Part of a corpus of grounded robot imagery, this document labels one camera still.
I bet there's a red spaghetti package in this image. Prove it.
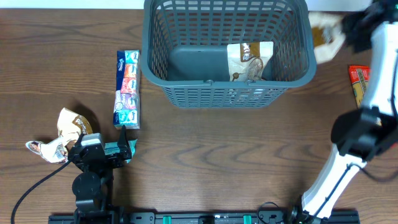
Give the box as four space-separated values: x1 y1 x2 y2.
348 65 370 108

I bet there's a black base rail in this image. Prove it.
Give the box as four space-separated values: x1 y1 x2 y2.
48 209 361 224

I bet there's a grey plastic basket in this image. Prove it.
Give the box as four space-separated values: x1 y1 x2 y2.
141 0 317 108

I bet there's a black cable left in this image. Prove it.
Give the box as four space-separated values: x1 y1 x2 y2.
11 159 73 224

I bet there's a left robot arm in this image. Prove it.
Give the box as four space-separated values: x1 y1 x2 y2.
68 127 132 223

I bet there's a Kleenex tissue multipack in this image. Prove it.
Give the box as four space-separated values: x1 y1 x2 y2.
113 50 141 129

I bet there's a teal packet under gripper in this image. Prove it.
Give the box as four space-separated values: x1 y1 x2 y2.
126 139 137 163

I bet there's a snack bag with barcode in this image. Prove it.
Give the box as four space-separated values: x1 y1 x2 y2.
227 42 274 82

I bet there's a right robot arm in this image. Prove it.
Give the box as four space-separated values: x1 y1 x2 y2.
284 1 397 223

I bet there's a crumpled beige snack bag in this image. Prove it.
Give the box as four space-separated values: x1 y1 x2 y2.
25 108 93 164

